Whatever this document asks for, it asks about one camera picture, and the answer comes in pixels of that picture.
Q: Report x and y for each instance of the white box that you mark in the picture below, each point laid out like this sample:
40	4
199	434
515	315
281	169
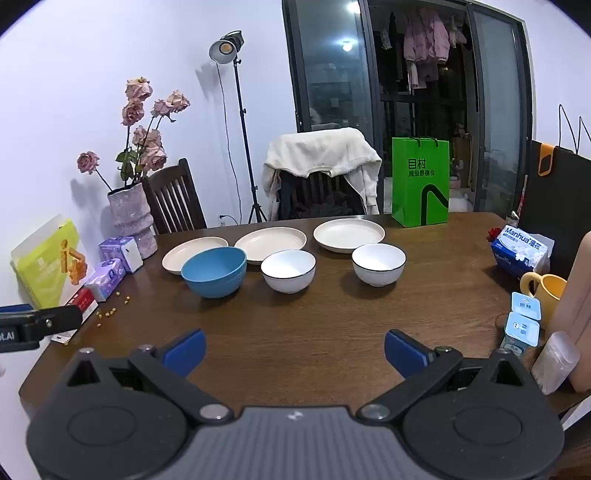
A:
62	338

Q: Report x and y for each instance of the hanging pink clothes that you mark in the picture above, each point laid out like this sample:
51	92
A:
425	41

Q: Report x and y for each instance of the green paper bag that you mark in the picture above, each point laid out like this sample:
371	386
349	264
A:
420	194

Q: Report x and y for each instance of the sliding glass door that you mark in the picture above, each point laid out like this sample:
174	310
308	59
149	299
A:
332	92

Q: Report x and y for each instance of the yellow mug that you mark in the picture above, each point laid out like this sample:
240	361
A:
551	295

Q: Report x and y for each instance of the blue tissue box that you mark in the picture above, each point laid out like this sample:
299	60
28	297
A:
512	249

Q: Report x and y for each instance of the dried pink rose bouquet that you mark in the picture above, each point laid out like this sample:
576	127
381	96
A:
138	90

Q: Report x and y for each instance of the dark wooden chair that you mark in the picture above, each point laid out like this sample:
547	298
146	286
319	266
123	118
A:
173	198

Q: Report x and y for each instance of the flat purple tissue pack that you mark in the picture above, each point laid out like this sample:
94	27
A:
108	277

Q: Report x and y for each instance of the white wall socket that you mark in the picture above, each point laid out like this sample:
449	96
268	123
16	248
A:
223	220

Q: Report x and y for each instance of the cream jacket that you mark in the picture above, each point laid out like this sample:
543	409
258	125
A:
318	152

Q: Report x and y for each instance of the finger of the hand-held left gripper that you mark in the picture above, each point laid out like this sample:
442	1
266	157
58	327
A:
60	319

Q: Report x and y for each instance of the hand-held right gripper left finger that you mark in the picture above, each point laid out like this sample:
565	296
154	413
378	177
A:
187	351

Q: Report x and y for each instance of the red box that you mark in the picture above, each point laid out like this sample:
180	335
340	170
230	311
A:
83	300

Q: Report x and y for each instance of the cream plate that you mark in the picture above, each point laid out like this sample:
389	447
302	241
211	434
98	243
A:
180	257
348	233
270	242

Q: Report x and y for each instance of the black bag with orange trim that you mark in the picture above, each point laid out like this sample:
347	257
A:
568	198

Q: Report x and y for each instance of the yellow-green snack box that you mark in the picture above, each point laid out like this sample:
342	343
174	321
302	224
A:
41	272

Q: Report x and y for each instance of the wooden chair with cushion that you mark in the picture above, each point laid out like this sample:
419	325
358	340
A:
314	184

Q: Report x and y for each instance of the studio light on tripod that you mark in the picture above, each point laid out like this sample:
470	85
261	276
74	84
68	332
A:
226	46

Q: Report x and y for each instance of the white bowl with black rim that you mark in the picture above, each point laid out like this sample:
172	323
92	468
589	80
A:
378	267
288	272

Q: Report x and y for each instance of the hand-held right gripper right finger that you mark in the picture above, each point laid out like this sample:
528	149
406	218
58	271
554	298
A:
401	353

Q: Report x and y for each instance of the purple and white tissue pack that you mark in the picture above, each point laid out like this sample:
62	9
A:
115	251

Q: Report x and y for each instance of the scattered yellow snack bits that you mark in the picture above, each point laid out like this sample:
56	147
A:
124	302

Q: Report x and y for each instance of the clear plastic container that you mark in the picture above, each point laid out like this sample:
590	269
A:
554	360

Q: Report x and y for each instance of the blue bowl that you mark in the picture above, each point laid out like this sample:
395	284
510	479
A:
212	277

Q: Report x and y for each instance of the blue yogurt cup pack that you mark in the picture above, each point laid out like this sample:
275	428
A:
524	327

